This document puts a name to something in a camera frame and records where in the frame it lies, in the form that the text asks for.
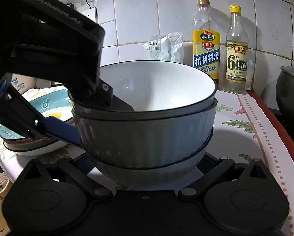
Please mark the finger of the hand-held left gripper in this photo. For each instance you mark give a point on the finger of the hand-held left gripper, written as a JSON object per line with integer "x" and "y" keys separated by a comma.
{"x": 120, "y": 107}
{"x": 63, "y": 130}

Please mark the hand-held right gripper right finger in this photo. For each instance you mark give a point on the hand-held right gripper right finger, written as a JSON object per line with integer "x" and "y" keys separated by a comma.
{"x": 211, "y": 174}

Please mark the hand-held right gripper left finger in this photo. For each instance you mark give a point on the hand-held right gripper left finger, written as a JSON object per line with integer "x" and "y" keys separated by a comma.
{"x": 88, "y": 164}

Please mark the white plate with sun print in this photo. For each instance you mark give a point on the white plate with sun print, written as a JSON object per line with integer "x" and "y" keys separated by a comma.
{"x": 38, "y": 151}

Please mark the blue fried egg print plate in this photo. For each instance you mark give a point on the blue fried egg print plate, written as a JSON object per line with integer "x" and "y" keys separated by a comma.
{"x": 61, "y": 95}

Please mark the white ribbed bowl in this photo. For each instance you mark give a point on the white ribbed bowl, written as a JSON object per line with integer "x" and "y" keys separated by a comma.
{"x": 149, "y": 174}
{"x": 161, "y": 86}
{"x": 149, "y": 137}

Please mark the pink heart print plate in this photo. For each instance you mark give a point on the pink heart print plate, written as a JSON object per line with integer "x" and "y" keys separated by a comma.
{"x": 19, "y": 143}

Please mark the white rice cooker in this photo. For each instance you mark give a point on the white rice cooker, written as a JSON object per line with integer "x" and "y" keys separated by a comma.
{"x": 26, "y": 86}

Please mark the floral tablecloth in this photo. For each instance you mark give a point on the floral tablecloth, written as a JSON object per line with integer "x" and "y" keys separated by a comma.
{"x": 235, "y": 132}

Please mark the white seasoning packet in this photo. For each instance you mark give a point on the white seasoning packet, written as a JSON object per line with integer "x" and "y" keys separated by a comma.
{"x": 175, "y": 46}
{"x": 155, "y": 48}

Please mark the cooking wine bottle orange cap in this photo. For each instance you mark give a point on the cooking wine bottle orange cap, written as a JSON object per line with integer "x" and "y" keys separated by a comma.
{"x": 206, "y": 54}

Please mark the vinegar bottle yellow cap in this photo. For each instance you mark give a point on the vinegar bottle yellow cap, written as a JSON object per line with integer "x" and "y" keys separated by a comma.
{"x": 236, "y": 64}

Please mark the black pot with lid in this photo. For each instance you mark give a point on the black pot with lid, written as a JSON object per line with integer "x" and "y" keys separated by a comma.
{"x": 292, "y": 93}

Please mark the white wall socket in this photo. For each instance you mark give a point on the white wall socket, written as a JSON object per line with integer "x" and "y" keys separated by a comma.
{"x": 91, "y": 14}

